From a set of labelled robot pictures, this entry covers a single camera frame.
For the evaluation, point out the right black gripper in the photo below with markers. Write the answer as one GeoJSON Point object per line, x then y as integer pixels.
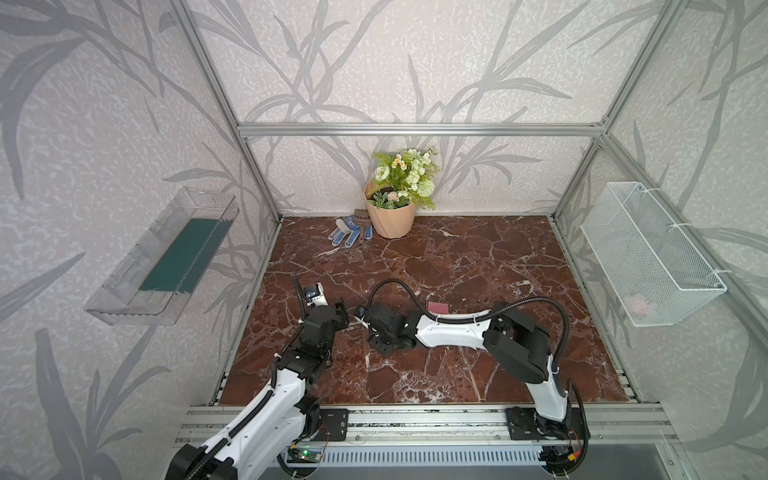
{"type": "Point", "coordinates": [372, 321]}

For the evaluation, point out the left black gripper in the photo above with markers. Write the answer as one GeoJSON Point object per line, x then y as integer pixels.
{"type": "Point", "coordinates": [303, 294]}

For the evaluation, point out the pink block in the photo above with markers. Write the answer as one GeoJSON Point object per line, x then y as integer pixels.
{"type": "Point", "coordinates": [438, 308]}

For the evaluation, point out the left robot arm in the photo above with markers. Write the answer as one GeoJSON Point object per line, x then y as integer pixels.
{"type": "Point", "coordinates": [282, 412]}

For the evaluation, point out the blue dotted work glove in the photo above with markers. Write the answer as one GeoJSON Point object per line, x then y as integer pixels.
{"type": "Point", "coordinates": [349, 229]}

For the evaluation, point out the beige flower pot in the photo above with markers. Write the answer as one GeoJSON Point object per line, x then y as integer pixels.
{"type": "Point", "coordinates": [388, 223]}

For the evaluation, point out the left green circuit board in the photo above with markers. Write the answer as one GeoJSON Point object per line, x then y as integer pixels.
{"type": "Point", "coordinates": [304, 455]}

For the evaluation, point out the green artificial plant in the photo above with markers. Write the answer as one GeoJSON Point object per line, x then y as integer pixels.
{"type": "Point", "coordinates": [404, 179]}

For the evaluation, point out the pink object in basket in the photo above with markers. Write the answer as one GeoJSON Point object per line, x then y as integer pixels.
{"type": "Point", "coordinates": [637, 304]}

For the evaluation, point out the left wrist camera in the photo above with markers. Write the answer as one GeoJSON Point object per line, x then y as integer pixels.
{"type": "Point", "coordinates": [315, 295]}

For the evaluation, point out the clear plastic wall shelf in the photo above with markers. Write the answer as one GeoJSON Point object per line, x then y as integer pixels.
{"type": "Point", "coordinates": [153, 284]}

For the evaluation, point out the aluminium cage frame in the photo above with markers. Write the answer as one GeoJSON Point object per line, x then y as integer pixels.
{"type": "Point", "coordinates": [669, 15]}

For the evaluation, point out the white wire basket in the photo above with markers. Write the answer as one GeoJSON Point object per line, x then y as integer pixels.
{"type": "Point", "coordinates": [641, 249]}

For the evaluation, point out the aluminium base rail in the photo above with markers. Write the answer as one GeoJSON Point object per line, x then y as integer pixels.
{"type": "Point", "coordinates": [458, 435]}

